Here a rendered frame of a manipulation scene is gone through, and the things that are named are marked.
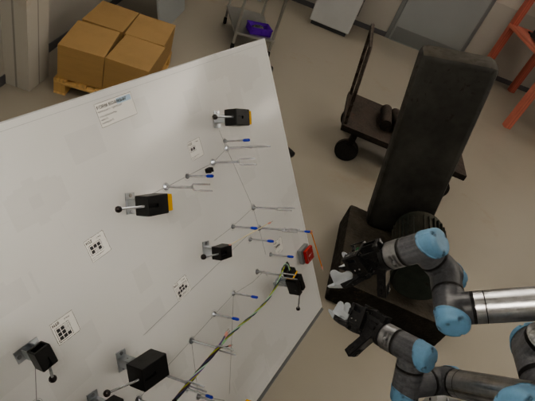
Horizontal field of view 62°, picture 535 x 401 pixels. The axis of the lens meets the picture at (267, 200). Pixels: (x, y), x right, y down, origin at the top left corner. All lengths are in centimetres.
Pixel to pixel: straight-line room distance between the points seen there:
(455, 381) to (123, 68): 322
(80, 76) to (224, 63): 279
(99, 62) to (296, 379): 274
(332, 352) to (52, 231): 218
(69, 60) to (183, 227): 295
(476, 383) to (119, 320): 88
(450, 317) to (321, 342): 181
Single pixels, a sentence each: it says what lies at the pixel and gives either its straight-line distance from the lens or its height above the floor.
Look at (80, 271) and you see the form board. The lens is 97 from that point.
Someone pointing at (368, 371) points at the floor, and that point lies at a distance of 290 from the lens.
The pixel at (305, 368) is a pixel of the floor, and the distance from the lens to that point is 272.
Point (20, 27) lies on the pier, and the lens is 389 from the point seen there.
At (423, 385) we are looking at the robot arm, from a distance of 137.
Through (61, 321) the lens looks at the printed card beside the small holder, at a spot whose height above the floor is 139.
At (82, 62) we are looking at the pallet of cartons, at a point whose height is 33.
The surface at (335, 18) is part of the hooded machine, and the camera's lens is 738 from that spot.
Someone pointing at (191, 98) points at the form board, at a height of 163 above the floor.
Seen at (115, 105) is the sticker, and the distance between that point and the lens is 101.
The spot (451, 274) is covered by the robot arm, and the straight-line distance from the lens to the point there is 119.
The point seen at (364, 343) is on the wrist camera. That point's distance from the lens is 140.
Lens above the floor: 221
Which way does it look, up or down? 39 degrees down
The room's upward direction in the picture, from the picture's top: 23 degrees clockwise
